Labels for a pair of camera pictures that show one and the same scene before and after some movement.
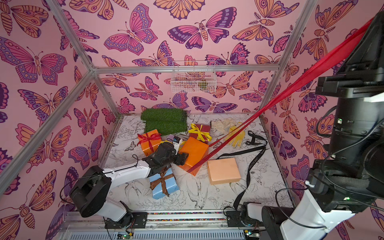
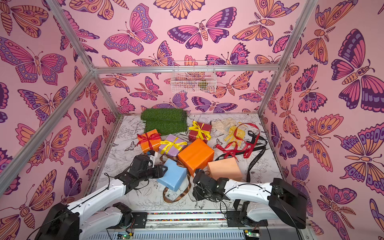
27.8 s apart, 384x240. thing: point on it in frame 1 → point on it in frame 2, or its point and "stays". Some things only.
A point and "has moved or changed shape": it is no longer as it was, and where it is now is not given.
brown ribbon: x=162 y=174 → x=165 y=189
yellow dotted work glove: x=238 y=139 stays
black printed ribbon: x=256 y=140 stays
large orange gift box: x=197 y=151 has moved or changed shape
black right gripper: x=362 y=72 → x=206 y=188
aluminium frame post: x=303 y=18 stays
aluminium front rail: x=208 y=225 stays
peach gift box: x=223 y=170 stays
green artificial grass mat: x=166 y=120 stays
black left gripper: x=179 y=161 → x=158 y=170
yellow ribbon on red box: x=195 y=130 stays
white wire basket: x=189 y=77 stays
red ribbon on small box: x=156 y=136 stays
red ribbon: x=238 y=135 → x=249 y=132
